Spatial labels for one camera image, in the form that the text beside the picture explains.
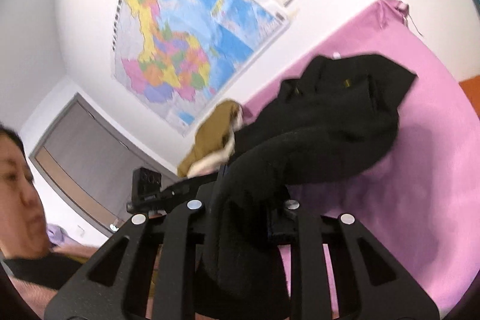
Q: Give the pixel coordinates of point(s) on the colourful wall map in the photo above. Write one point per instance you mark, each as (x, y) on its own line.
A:
(180, 42)

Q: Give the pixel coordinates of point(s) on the grey wooden door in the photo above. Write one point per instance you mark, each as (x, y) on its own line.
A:
(86, 155)

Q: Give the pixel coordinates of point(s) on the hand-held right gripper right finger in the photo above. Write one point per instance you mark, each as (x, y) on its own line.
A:
(302, 233)

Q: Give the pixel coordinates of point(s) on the pink daisy print blanket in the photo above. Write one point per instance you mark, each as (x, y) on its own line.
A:
(412, 173)

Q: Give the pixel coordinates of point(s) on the purple cloth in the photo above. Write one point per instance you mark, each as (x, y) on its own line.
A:
(58, 235)

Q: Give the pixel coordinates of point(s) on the person's head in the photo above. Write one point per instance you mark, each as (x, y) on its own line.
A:
(15, 192)

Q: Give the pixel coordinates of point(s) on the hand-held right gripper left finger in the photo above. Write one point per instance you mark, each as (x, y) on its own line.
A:
(183, 233)

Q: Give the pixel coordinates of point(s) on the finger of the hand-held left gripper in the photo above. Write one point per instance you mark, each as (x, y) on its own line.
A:
(183, 190)

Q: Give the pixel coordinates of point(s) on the mustard brown garment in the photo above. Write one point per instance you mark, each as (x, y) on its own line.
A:
(210, 132)

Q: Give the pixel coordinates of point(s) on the black garment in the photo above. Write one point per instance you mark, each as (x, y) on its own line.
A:
(330, 125)

